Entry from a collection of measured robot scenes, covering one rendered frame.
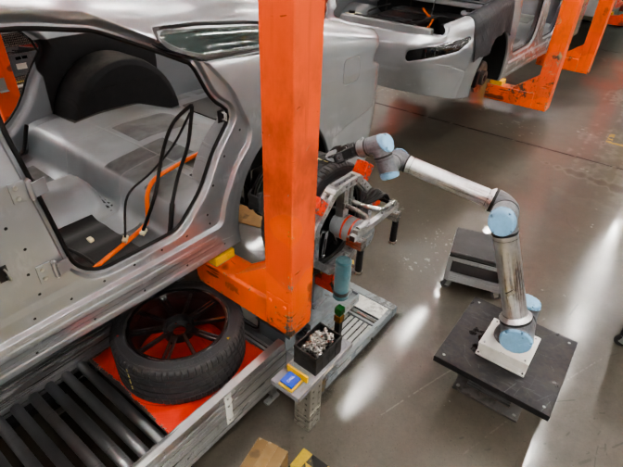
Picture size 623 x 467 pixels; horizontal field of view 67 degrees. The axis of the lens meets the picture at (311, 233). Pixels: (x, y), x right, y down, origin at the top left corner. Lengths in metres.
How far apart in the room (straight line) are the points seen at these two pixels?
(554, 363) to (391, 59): 3.11
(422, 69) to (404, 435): 3.28
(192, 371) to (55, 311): 0.64
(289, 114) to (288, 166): 0.20
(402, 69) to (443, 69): 0.37
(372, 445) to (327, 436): 0.23
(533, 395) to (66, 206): 2.60
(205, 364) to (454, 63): 3.58
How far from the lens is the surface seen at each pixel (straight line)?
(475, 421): 2.88
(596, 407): 3.24
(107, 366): 2.74
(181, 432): 2.26
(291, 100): 1.69
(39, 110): 3.72
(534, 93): 5.77
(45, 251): 1.95
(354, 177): 2.44
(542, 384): 2.77
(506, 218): 2.19
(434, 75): 4.80
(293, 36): 1.64
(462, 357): 2.73
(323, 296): 3.00
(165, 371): 2.32
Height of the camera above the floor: 2.26
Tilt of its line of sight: 35 degrees down
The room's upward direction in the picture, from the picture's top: 2 degrees clockwise
